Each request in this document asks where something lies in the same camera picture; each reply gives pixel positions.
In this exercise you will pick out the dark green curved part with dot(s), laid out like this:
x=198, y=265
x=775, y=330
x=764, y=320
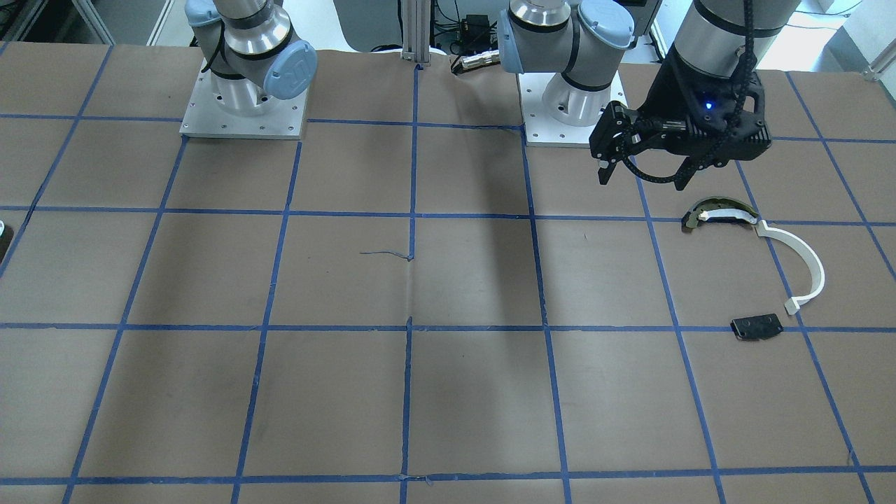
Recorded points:
x=718, y=210

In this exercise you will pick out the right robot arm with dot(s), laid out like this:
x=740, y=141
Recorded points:
x=253, y=53

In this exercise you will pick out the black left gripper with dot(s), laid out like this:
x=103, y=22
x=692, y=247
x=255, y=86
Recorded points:
x=673, y=92

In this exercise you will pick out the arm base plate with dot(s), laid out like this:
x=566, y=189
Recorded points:
x=224, y=107
x=556, y=114

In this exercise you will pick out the small black plastic part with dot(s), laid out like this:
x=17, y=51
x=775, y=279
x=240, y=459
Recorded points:
x=756, y=328

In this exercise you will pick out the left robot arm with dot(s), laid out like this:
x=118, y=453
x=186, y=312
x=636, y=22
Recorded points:
x=585, y=43

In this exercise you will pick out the aluminium frame post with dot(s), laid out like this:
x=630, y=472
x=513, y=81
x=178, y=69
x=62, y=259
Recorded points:
x=416, y=31

